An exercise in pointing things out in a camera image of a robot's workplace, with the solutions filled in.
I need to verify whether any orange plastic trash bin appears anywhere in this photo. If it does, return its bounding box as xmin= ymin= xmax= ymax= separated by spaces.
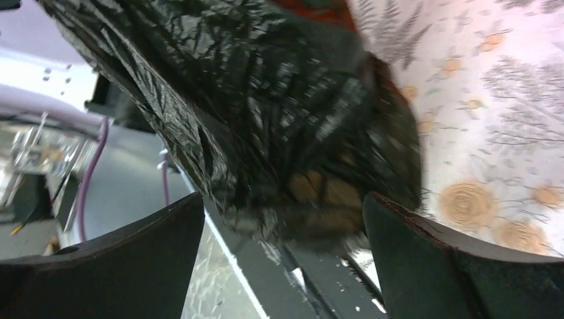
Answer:
xmin=273 ymin=0 xmax=358 ymax=33

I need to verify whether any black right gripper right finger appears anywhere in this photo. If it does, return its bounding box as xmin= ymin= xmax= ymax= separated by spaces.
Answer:
xmin=363 ymin=193 xmax=563 ymax=318

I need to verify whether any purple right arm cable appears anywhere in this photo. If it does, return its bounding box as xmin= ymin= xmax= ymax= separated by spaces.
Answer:
xmin=0 ymin=83 xmax=111 ymax=243

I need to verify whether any black plastic trash bag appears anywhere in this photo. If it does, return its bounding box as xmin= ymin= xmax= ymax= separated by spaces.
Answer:
xmin=41 ymin=1 xmax=422 ymax=253

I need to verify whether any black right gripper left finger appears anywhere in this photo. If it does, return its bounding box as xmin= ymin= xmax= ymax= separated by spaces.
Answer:
xmin=1 ymin=193 xmax=205 ymax=319

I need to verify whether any floral patterned table mat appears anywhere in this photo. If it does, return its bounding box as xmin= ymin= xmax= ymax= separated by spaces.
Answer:
xmin=350 ymin=0 xmax=563 ymax=257

